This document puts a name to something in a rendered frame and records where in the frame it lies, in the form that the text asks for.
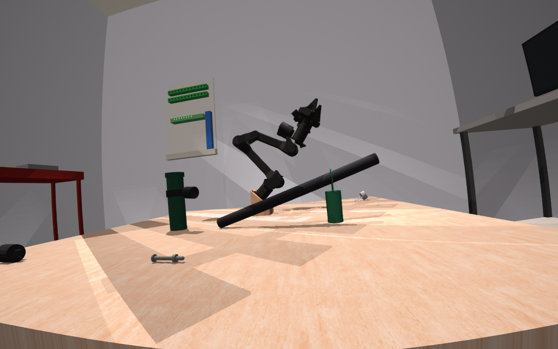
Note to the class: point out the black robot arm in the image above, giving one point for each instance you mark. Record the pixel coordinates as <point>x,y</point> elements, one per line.
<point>274,179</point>

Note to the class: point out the dark green post with cap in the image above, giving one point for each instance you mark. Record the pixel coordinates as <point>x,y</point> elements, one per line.
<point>176,205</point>

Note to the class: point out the dark green cylinder with thin rod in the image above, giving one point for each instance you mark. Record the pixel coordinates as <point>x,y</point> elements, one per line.
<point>334,205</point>

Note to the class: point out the black cylinder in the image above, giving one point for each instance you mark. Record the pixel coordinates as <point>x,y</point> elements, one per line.
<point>12,253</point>

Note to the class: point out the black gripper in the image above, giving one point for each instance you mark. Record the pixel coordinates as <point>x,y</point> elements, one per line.
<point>311,116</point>

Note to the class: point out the dark grey cup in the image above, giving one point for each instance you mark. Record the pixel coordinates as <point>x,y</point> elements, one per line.
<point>187,192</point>

